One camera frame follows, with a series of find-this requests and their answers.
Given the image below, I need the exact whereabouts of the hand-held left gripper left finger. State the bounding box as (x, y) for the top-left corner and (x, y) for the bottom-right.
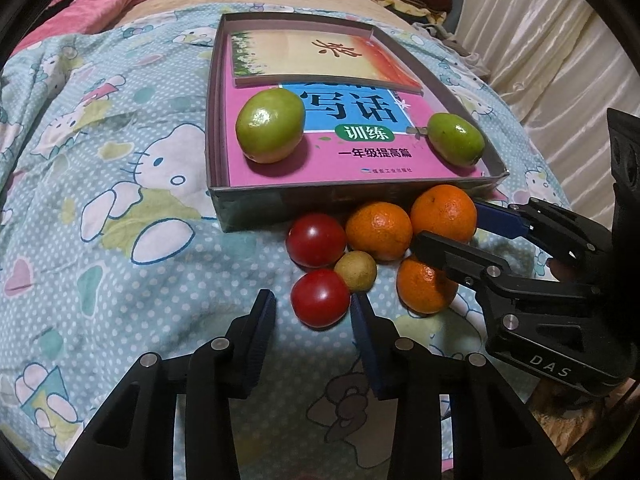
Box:
(52, 289), (277, 480)

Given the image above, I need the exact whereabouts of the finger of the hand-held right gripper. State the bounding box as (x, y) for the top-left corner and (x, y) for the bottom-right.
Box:
(474, 198), (615, 267)
(410, 230), (602, 322)

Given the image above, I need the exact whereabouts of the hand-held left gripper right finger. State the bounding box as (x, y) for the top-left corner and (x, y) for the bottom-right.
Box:
(350, 291), (556, 480)

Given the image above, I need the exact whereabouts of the mandarin orange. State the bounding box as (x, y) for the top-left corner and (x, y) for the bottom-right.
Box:
(396, 256), (458, 315)
(410, 184), (478, 244)
(345, 202), (414, 262)

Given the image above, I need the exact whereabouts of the red cherry tomato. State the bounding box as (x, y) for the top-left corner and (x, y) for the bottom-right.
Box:
(290, 268), (352, 328)
(286, 213), (348, 269)

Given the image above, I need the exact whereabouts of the yellow-brown longan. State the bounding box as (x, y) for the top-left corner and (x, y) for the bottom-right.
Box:
(334, 250), (378, 293)

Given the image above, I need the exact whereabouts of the grey cardboard box tray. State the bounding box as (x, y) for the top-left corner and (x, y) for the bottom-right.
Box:
(204, 11), (510, 233)

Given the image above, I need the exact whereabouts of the small green jujube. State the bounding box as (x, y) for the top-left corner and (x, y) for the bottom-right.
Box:
(427, 112), (486, 166)

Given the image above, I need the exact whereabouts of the blue cartoon cat printed blanket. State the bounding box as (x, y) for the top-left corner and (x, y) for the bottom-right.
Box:
(0, 2), (576, 480)

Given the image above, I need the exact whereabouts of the pink exercise book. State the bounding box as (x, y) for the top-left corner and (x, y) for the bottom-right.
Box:
(227, 85), (488, 186)

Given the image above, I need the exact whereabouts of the white satin curtain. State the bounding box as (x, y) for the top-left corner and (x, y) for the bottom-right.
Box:
(450, 0), (640, 211)

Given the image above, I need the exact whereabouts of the crumpled grey white cloth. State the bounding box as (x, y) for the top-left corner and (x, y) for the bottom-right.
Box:
(414, 21), (492, 77)

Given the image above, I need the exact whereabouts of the large green jujube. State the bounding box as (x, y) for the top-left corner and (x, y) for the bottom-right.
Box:
(236, 88), (306, 164)

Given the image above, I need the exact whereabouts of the orange green cover booklet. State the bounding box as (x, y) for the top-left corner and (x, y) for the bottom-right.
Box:
(230, 27), (426, 95)

